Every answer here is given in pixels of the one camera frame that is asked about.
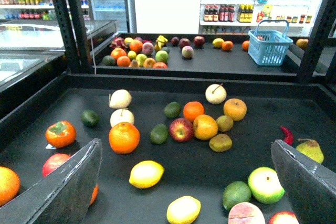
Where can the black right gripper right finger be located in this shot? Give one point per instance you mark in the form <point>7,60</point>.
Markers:
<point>309,186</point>

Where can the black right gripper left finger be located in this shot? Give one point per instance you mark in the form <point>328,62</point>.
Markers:
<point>64,195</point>

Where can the yellow lemon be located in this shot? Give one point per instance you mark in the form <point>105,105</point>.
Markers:
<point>146,174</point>
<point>183,210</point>
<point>217,42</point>

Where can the black shelf upright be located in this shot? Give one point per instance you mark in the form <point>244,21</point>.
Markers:
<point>74,35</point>

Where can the red apple front right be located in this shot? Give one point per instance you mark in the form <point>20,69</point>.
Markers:
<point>283,217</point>

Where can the yellow green pear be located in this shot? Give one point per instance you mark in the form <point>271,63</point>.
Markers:
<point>311,149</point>

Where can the red apple left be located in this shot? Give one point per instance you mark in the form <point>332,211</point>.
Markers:
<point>54,162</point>

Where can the green white apple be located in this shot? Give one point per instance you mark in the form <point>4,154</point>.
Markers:
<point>265,186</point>

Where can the red chili pepper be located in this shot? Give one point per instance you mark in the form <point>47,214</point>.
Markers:
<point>288,136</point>

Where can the orange fruit far left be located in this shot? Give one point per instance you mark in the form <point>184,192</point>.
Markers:
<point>10,185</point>

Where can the orange persimmon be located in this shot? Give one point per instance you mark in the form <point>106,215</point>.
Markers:
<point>61,134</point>

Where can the pink peach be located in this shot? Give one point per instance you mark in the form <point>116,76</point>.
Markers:
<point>245,213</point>
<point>187,52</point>

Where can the green lime front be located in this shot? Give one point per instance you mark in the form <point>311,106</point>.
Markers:
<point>235,193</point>

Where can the green lime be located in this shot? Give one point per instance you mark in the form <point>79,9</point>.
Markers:
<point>172,110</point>
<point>235,193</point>
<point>159,134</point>

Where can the large orange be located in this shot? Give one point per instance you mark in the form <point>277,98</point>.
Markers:
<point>124,138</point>

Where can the dark green avocado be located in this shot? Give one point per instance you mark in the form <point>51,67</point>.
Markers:
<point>89,118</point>

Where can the white pear middle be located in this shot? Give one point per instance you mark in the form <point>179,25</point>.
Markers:
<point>121,115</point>

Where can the white pear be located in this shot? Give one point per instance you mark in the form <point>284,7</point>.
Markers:
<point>120,99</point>
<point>215,93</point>
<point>121,115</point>

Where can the olive kiwi upper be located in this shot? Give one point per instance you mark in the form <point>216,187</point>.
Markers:
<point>224,123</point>

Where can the yellow brown pear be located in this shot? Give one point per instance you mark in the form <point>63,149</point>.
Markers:
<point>235,108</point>

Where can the white pear left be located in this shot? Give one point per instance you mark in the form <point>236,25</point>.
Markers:
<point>120,99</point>

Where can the green lime lower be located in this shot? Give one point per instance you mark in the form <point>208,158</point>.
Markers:
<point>159,134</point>

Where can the yellow orange apple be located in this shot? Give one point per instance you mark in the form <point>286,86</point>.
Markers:
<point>205,127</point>

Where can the white pear right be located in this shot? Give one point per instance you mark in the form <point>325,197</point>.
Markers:
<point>215,93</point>

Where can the red yellow apple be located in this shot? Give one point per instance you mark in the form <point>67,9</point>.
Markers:
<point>181,130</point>

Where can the green lime upper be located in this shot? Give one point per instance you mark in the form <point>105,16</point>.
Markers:
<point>172,110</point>

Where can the small orange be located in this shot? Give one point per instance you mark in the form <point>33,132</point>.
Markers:
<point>192,110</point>

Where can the small blue basket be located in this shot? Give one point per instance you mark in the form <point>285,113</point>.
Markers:
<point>269,47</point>

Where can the glass freezer chest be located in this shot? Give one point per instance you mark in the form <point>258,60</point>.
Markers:
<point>21,36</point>

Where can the far orange by basket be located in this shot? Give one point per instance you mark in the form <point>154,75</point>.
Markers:
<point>245,45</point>

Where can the pink dragon fruit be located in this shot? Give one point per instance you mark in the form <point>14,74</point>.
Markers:
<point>118,42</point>

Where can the far green apple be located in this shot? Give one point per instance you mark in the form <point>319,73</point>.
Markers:
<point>162,56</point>

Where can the far pink peach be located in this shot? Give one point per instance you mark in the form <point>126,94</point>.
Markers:
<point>187,52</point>

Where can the yellow bananas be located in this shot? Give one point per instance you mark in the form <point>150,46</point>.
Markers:
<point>160,43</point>

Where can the far dark red apple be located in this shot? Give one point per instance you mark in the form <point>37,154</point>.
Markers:
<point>184,42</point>

